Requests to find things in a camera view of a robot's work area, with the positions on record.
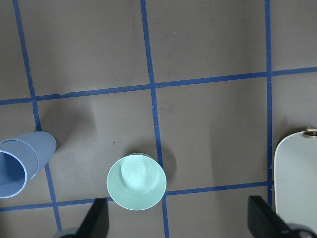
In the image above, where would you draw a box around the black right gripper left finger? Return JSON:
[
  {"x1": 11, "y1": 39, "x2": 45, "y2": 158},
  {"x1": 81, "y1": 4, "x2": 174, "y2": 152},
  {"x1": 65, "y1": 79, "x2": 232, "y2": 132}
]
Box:
[{"x1": 73, "y1": 198, "x2": 109, "y2": 238}]

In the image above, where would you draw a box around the cream white toaster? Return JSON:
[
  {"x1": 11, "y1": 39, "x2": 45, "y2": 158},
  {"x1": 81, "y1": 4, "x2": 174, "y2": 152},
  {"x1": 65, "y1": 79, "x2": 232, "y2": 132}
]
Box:
[{"x1": 274, "y1": 128, "x2": 317, "y2": 233}]

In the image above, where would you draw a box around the green bowl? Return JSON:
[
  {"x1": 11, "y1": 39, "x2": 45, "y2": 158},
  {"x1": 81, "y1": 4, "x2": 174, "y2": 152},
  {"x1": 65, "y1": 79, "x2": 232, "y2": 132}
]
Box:
[{"x1": 106, "y1": 153, "x2": 167, "y2": 211}]

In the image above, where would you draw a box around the blue cup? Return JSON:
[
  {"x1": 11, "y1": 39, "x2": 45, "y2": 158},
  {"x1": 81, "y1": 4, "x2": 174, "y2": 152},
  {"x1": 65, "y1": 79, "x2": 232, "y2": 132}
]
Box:
[
  {"x1": 0, "y1": 140, "x2": 38, "y2": 199},
  {"x1": 0, "y1": 131, "x2": 57, "y2": 179}
]

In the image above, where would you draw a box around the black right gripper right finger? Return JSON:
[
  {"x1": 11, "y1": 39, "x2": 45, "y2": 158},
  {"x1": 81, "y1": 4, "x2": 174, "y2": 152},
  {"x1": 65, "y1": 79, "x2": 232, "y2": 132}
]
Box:
[{"x1": 248, "y1": 195, "x2": 294, "y2": 238}]

